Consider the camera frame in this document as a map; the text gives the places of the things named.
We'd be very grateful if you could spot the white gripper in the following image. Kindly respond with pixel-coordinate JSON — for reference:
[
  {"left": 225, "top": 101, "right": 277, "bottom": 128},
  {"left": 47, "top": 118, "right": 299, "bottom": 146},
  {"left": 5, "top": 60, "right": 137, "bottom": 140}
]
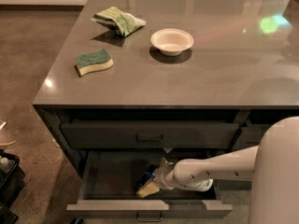
[{"left": 136, "top": 158, "right": 174, "bottom": 198}]

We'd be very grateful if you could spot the blue pepsi can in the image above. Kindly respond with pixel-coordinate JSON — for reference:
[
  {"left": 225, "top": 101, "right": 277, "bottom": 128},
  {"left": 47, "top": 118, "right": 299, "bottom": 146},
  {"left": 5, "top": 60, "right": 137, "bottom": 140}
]
[{"left": 135, "top": 164, "right": 157, "bottom": 190}]

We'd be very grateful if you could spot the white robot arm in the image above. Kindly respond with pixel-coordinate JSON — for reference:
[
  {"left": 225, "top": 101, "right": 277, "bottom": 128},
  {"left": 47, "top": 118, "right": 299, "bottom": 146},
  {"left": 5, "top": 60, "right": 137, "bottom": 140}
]
[{"left": 136, "top": 117, "right": 299, "bottom": 224}]

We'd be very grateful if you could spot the top left drawer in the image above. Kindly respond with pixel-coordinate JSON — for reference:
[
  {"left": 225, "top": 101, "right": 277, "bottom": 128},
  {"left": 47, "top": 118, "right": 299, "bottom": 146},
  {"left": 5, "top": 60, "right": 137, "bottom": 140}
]
[{"left": 61, "top": 121, "right": 239, "bottom": 148}]

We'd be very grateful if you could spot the open middle drawer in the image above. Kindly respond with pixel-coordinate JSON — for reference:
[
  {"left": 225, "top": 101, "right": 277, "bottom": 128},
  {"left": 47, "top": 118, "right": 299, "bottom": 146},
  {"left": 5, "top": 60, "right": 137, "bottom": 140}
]
[{"left": 66, "top": 149, "right": 233, "bottom": 222}]

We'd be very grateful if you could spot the top right drawer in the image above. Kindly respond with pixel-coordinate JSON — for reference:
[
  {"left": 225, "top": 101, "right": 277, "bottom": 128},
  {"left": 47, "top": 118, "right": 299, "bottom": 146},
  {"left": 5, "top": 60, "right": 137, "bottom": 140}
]
[{"left": 229, "top": 124, "right": 270, "bottom": 150}]

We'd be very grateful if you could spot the grey counter cabinet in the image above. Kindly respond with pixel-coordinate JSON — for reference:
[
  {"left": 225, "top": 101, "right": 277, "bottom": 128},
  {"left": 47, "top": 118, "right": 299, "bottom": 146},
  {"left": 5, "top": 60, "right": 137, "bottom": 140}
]
[{"left": 33, "top": 0, "right": 299, "bottom": 172}]

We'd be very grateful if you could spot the green yellow sponge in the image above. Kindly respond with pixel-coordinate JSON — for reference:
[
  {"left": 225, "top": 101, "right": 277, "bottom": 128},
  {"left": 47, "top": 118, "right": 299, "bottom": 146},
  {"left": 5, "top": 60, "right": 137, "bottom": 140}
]
[{"left": 75, "top": 49, "right": 113, "bottom": 76}]

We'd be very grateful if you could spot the white bowl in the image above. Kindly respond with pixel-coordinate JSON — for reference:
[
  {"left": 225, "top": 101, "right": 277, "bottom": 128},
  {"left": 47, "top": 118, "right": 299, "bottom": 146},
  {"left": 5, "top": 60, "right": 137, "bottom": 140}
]
[{"left": 150, "top": 28, "right": 193, "bottom": 56}]

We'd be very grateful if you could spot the black bin with bottles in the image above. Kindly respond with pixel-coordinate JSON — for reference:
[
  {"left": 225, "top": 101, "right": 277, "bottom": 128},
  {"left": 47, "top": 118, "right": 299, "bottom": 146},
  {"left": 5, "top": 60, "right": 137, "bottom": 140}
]
[{"left": 0, "top": 151, "right": 25, "bottom": 224}]

